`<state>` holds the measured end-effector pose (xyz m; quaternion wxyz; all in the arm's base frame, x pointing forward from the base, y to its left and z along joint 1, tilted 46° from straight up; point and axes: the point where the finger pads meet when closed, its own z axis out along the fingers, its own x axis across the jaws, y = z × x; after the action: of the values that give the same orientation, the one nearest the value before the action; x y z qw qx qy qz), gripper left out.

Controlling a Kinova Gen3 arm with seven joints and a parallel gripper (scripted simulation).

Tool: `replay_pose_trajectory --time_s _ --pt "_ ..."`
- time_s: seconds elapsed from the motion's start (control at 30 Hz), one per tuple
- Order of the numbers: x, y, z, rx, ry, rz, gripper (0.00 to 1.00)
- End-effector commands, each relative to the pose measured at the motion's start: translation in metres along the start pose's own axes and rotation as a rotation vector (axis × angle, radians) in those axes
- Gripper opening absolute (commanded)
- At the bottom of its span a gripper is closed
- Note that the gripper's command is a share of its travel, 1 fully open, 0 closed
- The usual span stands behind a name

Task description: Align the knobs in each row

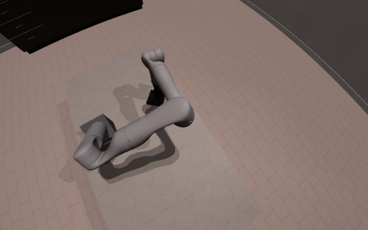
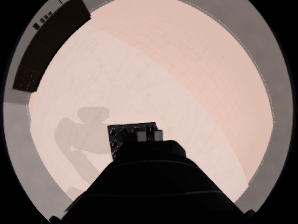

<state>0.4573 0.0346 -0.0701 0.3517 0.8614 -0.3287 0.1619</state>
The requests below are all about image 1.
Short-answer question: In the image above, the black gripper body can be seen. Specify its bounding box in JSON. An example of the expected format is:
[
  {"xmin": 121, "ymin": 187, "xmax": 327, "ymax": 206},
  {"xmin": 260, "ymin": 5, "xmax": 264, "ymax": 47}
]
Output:
[{"xmin": 151, "ymin": 78, "xmax": 163, "ymax": 94}]

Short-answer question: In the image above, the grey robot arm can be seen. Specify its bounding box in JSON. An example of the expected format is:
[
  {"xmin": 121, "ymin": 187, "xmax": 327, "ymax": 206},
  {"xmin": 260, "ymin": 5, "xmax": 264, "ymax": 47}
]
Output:
[{"xmin": 73, "ymin": 49, "xmax": 195, "ymax": 171}]

